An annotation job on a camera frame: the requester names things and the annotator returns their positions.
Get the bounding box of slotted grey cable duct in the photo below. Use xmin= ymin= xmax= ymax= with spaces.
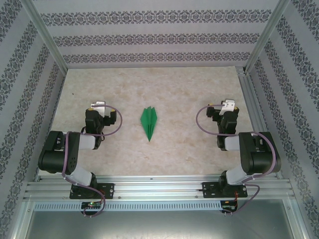
xmin=33 ymin=201 xmax=236 ymax=212

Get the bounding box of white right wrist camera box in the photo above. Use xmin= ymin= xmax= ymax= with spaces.
xmin=220 ymin=99 xmax=236 ymax=113

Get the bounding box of grey sheet metal panel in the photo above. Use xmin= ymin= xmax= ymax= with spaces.
xmin=12 ymin=199 xmax=307 ymax=239

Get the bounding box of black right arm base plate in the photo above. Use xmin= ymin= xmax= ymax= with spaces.
xmin=201 ymin=181 xmax=249 ymax=199

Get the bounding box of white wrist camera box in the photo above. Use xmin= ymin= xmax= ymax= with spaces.
xmin=220 ymin=99 xmax=236 ymax=113
xmin=91 ymin=101 xmax=110 ymax=118

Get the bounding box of aluminium side rail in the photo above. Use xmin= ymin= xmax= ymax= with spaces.
xmin=235 ymin=66 xmax=284 ymax=180

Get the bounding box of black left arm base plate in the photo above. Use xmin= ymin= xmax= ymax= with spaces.
xmin=69 ymin=183 xmax=115 ymax=200

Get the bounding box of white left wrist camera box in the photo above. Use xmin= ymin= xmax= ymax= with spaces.
xmin=91 ymin=101 xmax=110 ymax=118

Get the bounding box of green paper sheet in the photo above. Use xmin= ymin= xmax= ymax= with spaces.
xmin=140 ymin=106 xmax=158 ymax=142

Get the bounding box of small circuit board green light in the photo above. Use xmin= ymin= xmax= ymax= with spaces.
xmin=81 ymin=202 xmax=103 ymax=209

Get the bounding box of aluminium frame post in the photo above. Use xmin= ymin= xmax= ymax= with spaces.
xmin=19 ymin=0 xmax=69 ymax=73
xmin=245 ymin=0 xmax=292 ymax=73

